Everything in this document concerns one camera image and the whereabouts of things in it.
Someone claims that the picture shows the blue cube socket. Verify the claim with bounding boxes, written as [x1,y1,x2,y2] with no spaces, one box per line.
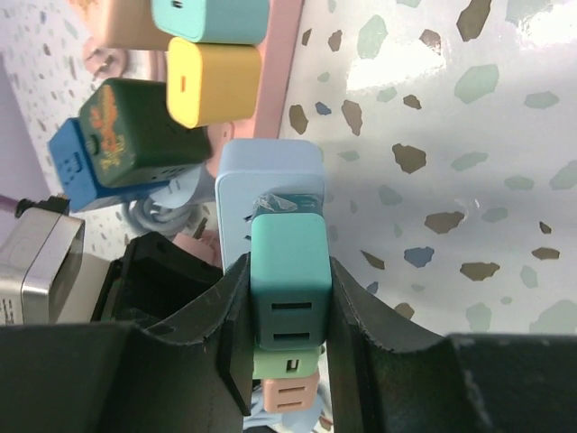
[49,117,169,213]

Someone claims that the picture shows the light blue power strip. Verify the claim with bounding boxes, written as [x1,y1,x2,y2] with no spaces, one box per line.
[215,139,325,269]

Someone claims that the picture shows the yellow charger plug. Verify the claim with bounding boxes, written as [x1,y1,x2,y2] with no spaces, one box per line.
[166,37,261,129]

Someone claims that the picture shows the pink deer cube socket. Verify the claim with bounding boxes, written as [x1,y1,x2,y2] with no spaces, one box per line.
[68,0,171,51]

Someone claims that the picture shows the turquoise charger plug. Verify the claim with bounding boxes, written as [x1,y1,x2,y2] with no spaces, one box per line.
[151,0,270,45]

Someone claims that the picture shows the teal green charger plug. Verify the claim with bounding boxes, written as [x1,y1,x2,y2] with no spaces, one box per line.
[250,213,333,351]

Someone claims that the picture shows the light blue coiled cable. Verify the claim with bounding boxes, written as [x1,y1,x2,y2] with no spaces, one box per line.
[124,196,197,237]

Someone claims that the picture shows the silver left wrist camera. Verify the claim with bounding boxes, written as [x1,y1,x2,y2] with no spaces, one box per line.
[1,208,85,326]

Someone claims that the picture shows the pink power strip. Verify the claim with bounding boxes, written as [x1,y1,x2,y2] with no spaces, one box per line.
[219,0,304,143]

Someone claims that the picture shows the light green charger plug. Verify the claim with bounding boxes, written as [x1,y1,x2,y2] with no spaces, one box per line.
[252,345,321,380]

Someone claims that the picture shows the pink brown charger plug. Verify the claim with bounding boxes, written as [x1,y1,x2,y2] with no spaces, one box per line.
[261,371,320,413]

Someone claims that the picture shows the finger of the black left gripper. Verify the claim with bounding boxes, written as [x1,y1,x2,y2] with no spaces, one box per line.
[91,233,223,323]

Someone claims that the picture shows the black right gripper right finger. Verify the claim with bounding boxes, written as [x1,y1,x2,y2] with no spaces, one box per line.
[326,261,576,432]

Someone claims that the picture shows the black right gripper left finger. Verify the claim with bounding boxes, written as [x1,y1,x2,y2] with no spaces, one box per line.
[1,255,252,432]

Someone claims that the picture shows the dark green cube socket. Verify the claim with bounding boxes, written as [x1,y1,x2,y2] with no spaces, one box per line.
[78,78,212,188]

